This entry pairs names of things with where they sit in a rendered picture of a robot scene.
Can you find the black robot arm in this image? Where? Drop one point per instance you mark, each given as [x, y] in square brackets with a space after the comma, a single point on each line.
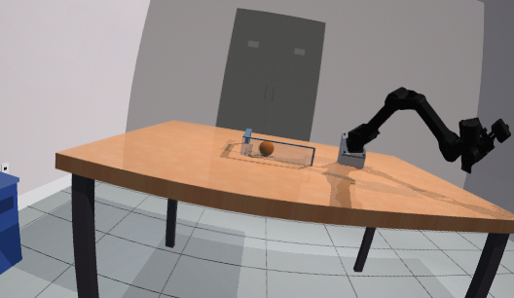
[450, 144]

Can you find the low clear corner walls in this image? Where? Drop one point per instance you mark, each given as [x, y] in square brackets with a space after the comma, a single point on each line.
[276, 151]

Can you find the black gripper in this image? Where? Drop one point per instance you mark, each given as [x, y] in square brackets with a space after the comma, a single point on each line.
[500, 130]

